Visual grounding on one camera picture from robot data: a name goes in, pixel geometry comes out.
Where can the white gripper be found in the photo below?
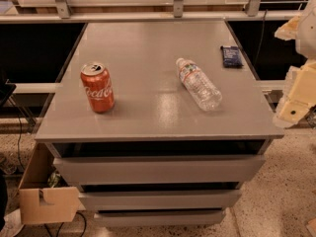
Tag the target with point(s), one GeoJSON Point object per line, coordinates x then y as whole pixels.
{"type": "Point", "coordinates": [307, 35]}

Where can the red Coca-Cola can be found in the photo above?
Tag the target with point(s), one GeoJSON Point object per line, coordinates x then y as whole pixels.
{"type": "Point", "coordinates": [98, 87]}

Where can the dark blue snack packet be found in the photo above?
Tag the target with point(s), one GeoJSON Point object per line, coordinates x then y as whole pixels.
{"type": "Point", "coordinates": [231, 56]}

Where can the clear plastic water bottle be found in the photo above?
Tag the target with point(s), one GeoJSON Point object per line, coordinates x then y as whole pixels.
{"type": "Point", "coordinates": [203, 91]}

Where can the grey drawer cabinet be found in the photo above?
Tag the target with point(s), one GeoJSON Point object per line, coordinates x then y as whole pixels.
{"type": "Point", "coordinates": [154, 114]}

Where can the grey top drawer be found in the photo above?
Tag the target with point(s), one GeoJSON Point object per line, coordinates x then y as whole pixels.
{"type": "Point", "coordinates": [158, 170]}

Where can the grey drawer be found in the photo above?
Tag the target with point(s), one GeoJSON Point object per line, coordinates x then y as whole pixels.
{"type": "Point", "coordinates": [160, 218]}
{"type": "Point", "coordinates": [159, 200]}
{"type": "Point", "coordinates": [158, 170]}

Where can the grey bottom drawer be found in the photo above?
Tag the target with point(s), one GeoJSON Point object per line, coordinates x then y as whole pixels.
{"type": "Point", "coordinates": [160, 218]}

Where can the grey middle drawer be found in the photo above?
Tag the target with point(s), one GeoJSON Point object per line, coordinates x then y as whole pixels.
{"type": "Point", "coordinates": [159, 200]}

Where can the brown cardboard box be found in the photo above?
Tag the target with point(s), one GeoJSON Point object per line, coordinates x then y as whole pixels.
{"type": "Point", "coordinates": [40, 203]}

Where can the black monitor corner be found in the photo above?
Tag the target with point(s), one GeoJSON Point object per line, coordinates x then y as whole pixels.
{"type": "Point", "coordinates": [6, 90]}

